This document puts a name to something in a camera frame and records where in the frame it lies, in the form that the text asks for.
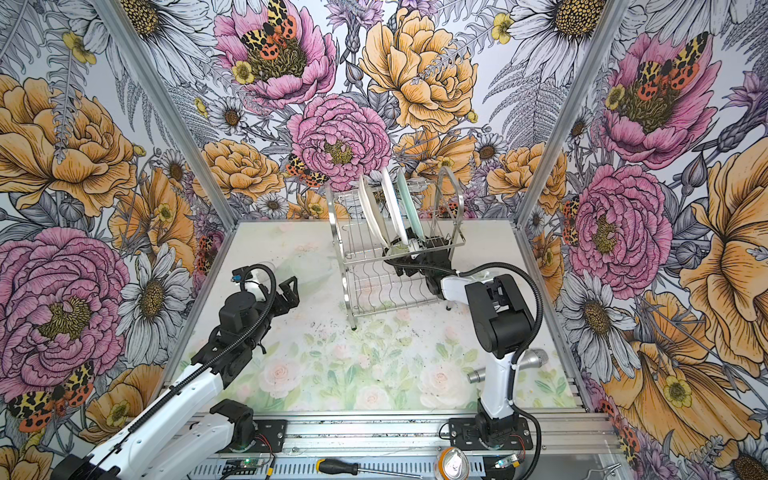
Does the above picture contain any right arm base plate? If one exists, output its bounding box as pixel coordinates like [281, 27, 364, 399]
[444, 417, 534, 451]

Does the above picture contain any pale green plate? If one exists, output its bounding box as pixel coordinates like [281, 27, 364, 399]
[396, 171, 426, 241]

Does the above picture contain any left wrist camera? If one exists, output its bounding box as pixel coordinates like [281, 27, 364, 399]
[231, 266, 265, 301]

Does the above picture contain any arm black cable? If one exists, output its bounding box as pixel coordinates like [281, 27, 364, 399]
[389, 259, 545, 480]
[89, 263, 278, 463]

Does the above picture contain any aluminium front rail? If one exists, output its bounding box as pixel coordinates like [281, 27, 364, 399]
[211, 410, 620, 457]

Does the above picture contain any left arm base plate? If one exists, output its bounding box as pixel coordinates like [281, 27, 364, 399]
[229, 419, 288, 454]

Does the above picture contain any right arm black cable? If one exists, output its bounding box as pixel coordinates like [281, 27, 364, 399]
[389, 259, 545, 480]

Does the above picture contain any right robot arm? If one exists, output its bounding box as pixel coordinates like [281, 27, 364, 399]
[384, 249, 543, 449]

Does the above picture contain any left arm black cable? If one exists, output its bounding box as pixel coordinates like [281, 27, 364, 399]
[89, 263, 278, 463]

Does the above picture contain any grey metal cylinder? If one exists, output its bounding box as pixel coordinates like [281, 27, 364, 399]
[467, 348, 549, 384]

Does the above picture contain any white patterned plate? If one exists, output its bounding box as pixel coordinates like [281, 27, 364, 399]
[380, 167, 409, 246]

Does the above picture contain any light green ceramic bowl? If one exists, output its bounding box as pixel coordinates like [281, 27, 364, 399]
[471, 269, 504, 282]

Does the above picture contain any roll of tape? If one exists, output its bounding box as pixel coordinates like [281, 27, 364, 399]
[433, 446, 470, 480]

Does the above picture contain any green glass tumbler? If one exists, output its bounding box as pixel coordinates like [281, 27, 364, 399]
[408, 237, 429, 255]

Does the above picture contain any green circuit board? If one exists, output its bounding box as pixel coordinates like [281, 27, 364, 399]
[222, 458, 271, 477]

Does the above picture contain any black yellow screwdriver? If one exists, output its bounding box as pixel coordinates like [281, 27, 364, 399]
[316, 458, 422, 479]

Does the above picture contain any steel two-tier dish rack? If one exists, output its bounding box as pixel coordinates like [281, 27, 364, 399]
[326, 167, 466, 330]

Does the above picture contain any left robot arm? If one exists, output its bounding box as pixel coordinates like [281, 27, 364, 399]
[51, 277, 300, 479]

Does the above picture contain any cream white plate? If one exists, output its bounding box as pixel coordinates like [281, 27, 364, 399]
[358, 175, 391, 248]

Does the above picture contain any clear faceted glass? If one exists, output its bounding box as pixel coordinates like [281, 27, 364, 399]
[242, 264, 274, 289]

